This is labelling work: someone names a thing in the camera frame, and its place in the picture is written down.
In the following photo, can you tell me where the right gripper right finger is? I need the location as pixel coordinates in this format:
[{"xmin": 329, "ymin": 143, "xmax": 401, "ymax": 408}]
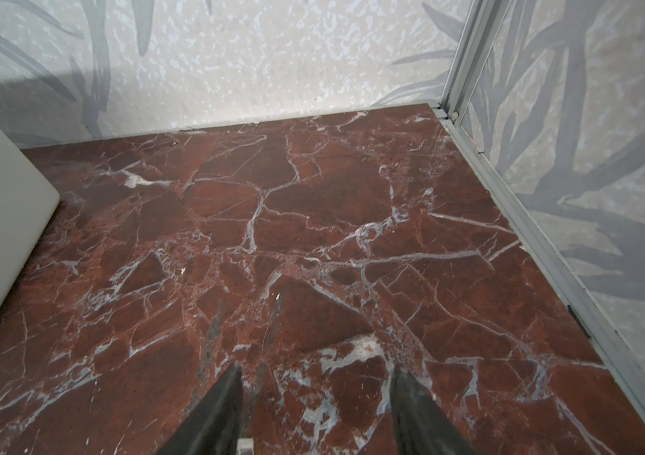
[{"xmin": 389, "ymin": 366, "xmax": 475, "ymax": 455}]

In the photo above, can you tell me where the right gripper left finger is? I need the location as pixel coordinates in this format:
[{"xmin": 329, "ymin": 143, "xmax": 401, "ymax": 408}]
[{"xmin": 157, "ymin": 364, "xmax": 243, "ymax": 455}]

